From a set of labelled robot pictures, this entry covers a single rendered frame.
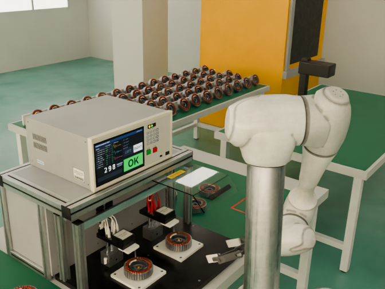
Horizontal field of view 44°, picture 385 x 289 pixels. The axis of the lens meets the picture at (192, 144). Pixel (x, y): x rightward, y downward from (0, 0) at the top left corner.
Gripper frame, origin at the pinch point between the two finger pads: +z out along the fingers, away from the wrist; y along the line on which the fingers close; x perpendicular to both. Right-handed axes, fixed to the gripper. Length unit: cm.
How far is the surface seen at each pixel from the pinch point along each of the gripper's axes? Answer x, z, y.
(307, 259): -45, 24, 90
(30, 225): 38, 44, -45
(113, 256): 13.5, 30.0, -25.6
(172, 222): 15.3, 18.7, -0.5
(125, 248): 16.1, 19.7, -26.6
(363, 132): -1, 15, 203
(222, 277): -9.8, 1.8, -2.7
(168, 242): 8.7, 20.4, -5.3
